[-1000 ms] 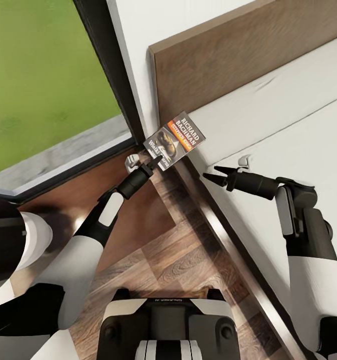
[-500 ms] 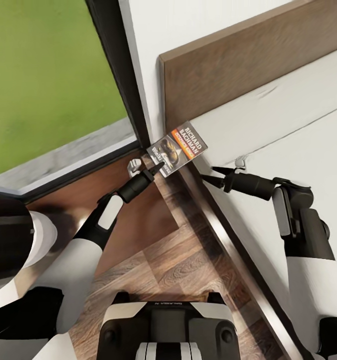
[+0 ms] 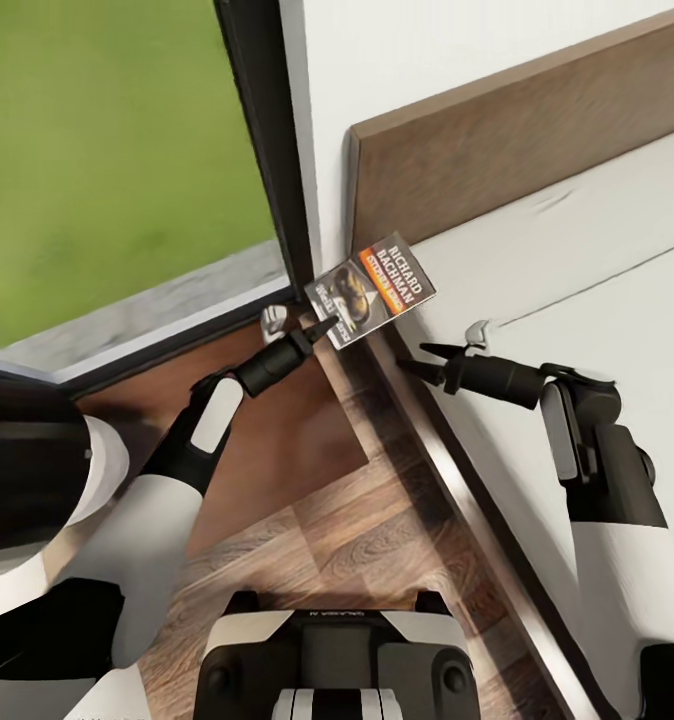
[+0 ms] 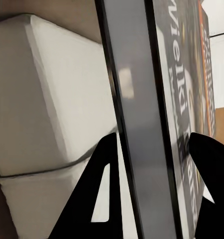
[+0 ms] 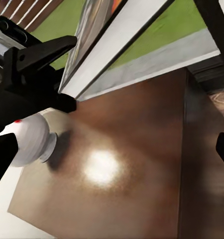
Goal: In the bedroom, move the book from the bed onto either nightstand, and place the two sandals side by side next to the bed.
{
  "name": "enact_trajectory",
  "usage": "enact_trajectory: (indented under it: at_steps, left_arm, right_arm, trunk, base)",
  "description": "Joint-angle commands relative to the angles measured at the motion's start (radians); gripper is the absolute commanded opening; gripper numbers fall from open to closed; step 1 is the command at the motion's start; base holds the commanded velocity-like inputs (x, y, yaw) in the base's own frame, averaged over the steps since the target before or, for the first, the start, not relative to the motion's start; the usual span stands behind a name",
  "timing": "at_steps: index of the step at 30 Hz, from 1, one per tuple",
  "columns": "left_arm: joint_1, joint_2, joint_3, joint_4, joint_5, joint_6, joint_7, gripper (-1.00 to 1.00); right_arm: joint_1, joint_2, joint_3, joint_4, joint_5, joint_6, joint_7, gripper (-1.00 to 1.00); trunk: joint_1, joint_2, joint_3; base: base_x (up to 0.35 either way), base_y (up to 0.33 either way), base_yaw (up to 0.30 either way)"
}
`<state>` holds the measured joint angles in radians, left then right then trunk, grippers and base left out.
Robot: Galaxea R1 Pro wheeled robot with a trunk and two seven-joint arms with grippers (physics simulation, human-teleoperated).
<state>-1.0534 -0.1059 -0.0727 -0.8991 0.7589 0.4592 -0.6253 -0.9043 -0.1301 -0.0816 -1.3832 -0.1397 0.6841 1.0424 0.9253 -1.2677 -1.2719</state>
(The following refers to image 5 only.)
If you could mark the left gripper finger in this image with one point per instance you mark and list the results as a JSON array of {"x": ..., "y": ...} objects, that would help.
[
  {"x": 55, "y": 76},
  {"x": 33, "y": 59}
]

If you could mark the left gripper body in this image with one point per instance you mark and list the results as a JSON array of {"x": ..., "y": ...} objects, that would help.
[{"x": 18, "y": 101}]

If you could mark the fixed window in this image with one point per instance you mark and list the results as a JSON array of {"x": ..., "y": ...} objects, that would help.
[{"x": 189, "y": 33}]

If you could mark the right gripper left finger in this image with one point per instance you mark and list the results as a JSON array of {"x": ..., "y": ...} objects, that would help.
[{"x": 8, "y": 151}]

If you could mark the nightstand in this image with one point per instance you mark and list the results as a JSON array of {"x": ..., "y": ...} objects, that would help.
[{"x": 138, "y": 162}]

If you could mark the hardback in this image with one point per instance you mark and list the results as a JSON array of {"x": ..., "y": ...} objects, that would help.
[{"x": 106, "y": 29}]

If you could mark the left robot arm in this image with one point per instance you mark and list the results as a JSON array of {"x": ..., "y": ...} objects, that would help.
[{"x": 29, "y": 84}]

